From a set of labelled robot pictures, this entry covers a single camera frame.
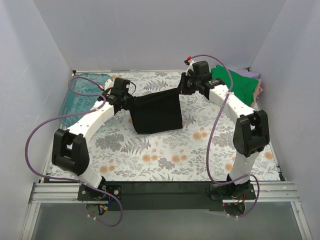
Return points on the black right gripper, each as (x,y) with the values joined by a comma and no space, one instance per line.
(184,83)

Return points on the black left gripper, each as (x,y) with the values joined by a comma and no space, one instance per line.
(126,102)

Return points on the black t-shirt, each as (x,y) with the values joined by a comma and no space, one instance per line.
(156,112)

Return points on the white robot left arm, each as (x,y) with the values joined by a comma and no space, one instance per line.
(70,152)

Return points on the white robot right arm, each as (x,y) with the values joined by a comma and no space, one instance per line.
(251,132)

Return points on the teal transparent plastic tray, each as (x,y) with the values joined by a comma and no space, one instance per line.
(74,103)

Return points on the green folded t-shirt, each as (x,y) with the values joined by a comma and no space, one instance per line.
(243,87)

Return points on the lavender folded t-shirt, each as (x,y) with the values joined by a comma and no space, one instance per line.
(245,73)

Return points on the pink folded t-shirt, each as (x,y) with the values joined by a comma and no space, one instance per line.
(258,89)

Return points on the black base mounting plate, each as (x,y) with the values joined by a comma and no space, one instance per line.
(165,195)

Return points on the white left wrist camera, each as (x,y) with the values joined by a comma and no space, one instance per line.
(108,84)

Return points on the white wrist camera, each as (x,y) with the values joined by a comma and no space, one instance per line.
(108,84)
(189,62)

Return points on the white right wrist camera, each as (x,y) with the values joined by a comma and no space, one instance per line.
(189,62)

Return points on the aluminium frame rail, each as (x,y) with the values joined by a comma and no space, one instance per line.
(55,213)

